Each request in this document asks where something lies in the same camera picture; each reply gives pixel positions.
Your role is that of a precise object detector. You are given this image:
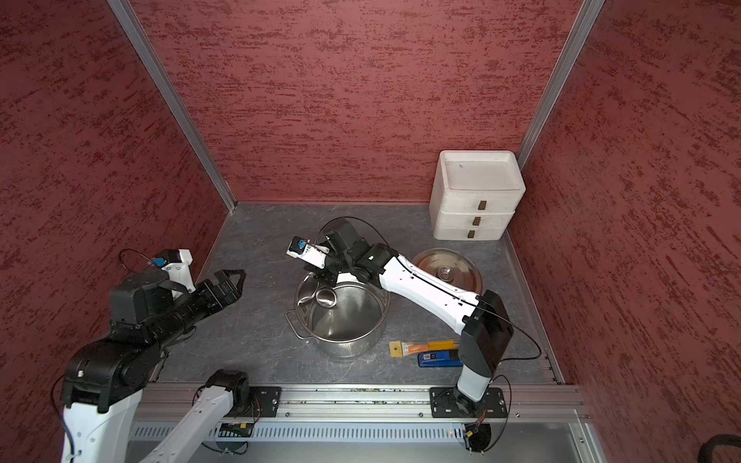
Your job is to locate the aluminium corner post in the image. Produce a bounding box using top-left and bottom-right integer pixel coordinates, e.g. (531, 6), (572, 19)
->
(107, 0), (237, 213)
(516, 0), (605, 170)

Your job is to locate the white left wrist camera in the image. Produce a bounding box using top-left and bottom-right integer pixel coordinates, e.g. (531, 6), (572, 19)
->
(152, 249), (195, 293)

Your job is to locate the steel pot lid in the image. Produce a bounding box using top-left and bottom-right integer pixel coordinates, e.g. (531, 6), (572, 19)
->
(412, 248), (484, 294)

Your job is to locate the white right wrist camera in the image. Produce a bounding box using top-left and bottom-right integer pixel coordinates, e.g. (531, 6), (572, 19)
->
(287, 237), (330, 269)

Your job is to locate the white three-drawer box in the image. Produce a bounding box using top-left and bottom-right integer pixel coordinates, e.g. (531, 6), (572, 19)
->
(430, 150), (526, 241)

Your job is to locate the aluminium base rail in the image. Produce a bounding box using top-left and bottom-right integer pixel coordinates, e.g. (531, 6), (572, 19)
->
(135, 381), (592, 424)

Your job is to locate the blue box cutter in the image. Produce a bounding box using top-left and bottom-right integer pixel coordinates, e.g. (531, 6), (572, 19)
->
(417, 349), (462, 368)

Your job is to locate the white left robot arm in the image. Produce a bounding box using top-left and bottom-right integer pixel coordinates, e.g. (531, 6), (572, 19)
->
(60, 267), (246, 462)

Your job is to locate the stainless steel pot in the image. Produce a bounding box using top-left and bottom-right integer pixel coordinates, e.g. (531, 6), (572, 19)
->
(286, 273), (390, 359)

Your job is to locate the aluminium corner post left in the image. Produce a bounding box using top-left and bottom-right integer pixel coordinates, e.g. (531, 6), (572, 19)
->
(107, 0), (237, 213)

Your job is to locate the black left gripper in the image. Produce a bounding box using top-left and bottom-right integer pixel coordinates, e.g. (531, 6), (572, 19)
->
(151, 268), (247, 346)

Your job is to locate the long metal spoon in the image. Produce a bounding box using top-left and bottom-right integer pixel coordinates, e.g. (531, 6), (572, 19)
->
(313, 283), (339, 310)

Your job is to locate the orange packaged tool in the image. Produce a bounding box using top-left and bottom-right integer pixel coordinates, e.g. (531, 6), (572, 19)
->
(389, 341), (459, 358)

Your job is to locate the aluminium corner post right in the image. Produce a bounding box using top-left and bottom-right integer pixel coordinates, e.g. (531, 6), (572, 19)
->
(516, 0), (605, 170)

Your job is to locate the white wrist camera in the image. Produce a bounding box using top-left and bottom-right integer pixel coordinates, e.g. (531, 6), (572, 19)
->
(287, 237), (330, 269)
(152, 249), (195, 293)

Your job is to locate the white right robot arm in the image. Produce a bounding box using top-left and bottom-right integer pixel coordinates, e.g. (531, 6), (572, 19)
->
(303, 217), (514, 406)

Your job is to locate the white perforated cable duct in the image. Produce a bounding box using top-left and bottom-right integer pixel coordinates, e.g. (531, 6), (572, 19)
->
(129, 421), (476, 445)

